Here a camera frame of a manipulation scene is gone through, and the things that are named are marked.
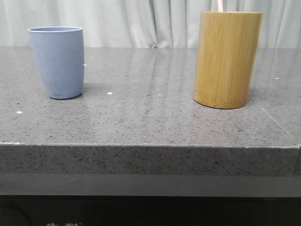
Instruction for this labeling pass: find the white curtain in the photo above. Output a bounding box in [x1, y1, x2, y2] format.
[0, 0, 301, 48]

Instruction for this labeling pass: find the blue plastic cup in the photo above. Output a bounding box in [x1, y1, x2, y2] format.
[28, 26, 85, 99]

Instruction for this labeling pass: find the bamboo cylinder holder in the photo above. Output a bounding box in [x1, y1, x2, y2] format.
[193, 11, 263, 109]

